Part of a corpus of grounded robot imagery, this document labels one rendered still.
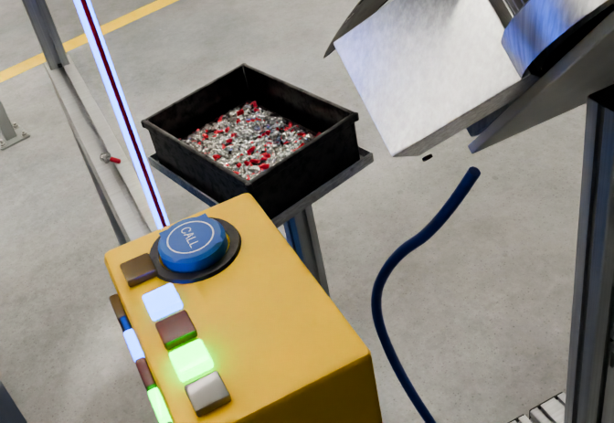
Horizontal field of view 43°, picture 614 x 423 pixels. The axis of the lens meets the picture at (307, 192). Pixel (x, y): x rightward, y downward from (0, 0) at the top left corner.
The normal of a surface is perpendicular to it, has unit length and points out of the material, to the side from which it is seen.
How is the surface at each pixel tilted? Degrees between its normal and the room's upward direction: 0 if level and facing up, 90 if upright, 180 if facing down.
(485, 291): 0
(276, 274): 0
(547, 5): 77
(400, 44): 55
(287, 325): 0
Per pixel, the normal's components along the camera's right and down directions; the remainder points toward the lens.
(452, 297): -0.16, -0.77
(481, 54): -0.48, 0.06
